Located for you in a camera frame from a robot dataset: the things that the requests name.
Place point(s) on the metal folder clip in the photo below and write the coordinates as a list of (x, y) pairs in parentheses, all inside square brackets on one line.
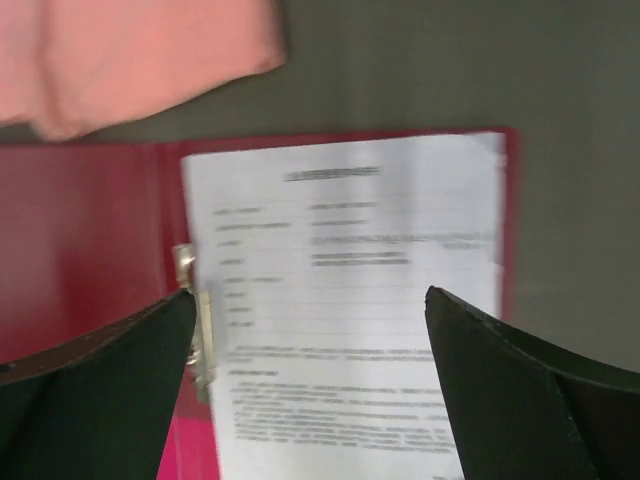
[(201, 360)]

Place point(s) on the red plastic folder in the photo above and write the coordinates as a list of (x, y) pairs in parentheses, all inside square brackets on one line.
[(87, 233)]

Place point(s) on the white printed paper stack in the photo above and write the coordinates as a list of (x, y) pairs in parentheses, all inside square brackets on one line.
[(318, 259)]

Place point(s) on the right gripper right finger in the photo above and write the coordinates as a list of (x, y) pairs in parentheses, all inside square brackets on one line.
[(523, 408)]

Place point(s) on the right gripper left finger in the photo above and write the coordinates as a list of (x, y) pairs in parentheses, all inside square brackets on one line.
[(98, 406)]

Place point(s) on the pink folded cloth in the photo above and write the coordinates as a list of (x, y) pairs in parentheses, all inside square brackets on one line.
[(70, 68)]

